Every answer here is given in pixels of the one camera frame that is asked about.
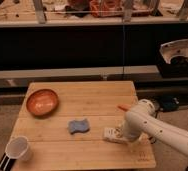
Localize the clear plastic cup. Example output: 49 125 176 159
5 136 32 161

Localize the blue sponge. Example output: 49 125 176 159
68 119 90 134

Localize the orange crate on shelf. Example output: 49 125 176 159
89 0 122 17

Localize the black striped table leg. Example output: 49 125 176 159
0 154 15 171

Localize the dark box on floor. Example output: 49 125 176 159
158 96 179 112

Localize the orange carrot toy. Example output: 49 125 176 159
117 105 130 112

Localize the white plastic bottle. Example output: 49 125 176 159
103 127 127 144

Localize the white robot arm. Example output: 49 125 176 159
121 99 188 156

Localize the orange ceramic bowl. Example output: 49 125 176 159
26 89 59 117

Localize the wooden folding table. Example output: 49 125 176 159
12 81 156 171

